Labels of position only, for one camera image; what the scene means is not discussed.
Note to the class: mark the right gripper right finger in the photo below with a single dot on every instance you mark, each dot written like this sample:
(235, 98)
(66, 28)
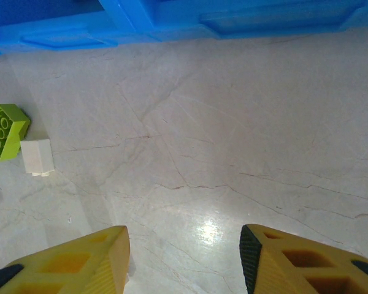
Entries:
(294, 269)

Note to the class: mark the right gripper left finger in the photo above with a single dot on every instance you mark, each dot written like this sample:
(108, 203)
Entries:
(79, 269)

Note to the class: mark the blue three-compartment bin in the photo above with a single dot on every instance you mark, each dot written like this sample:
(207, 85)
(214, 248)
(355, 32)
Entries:
(171, 18)

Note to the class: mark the small cream lego brick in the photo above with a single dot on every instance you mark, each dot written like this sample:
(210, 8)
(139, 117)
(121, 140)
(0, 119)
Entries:
(36, 157)

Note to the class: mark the green lego brick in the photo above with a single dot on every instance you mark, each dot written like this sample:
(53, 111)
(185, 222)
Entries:
(6, 131)

